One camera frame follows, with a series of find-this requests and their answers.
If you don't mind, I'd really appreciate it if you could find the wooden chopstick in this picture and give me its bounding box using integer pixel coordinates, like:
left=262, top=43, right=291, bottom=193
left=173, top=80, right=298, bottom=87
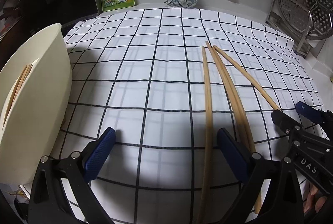
left=3, top=64, right=33, bottom=123
left=213, top=45, right=280, bottom=110
left=196, top=46, right=213, bottom=223
left=211, top=46, right=257, bottom=154
left=205, top=41, right=262, bottom=214

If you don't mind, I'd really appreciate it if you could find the person's right hand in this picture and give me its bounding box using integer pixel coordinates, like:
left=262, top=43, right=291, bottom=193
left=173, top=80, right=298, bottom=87
left=304, top=183, right=332, bottom=221

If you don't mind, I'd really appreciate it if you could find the large white round bowl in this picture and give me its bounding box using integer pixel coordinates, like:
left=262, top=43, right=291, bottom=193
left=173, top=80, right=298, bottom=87
left=1, top=23, right=72, bottom=184

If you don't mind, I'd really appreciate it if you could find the steel steamer tray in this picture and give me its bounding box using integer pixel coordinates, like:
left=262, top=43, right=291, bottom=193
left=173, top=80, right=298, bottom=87
left=275, top=0, right=333, bottom=40

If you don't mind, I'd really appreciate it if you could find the wooden chopstick in bowl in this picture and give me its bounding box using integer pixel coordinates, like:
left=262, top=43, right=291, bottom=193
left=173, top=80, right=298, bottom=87
left=3, top=64, right=33, bottom=123

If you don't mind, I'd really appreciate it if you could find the white black checkered cloth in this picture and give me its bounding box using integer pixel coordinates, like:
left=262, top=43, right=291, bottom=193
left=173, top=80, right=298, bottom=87
left=15, top=7, right=325, bottom=224

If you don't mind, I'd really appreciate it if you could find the bottom floral porcelain bowl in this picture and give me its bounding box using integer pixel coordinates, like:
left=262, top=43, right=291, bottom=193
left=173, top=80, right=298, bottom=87
left=162, top=0, right=199, bottom=8

